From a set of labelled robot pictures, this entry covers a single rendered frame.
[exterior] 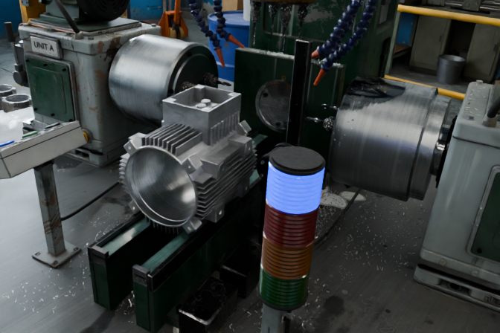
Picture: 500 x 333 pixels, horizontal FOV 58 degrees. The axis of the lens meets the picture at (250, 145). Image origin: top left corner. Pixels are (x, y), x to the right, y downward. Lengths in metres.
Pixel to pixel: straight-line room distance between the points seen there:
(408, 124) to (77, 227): 0.75
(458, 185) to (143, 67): 0.76
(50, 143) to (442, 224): 0.75
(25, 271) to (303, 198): 0.68
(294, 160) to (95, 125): 0.90
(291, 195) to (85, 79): 0.90
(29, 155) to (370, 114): 0.64
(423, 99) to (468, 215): 0.23
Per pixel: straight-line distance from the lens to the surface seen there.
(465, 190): 0.90
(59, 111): 1.38
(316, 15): 1.26
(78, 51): 1.27
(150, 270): 0.79
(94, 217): 1.14
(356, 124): 0.92
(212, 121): 0.80
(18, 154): 0.87
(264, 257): 0.54
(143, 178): 0.89
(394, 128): 0.91
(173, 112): 0.83
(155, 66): 1.15
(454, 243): 0.96
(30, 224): 1.16
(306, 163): 0.47
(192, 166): 0.74
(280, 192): 0.47
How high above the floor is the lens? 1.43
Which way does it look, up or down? 26 degrees down
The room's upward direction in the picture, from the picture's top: 3 degrees clockwise
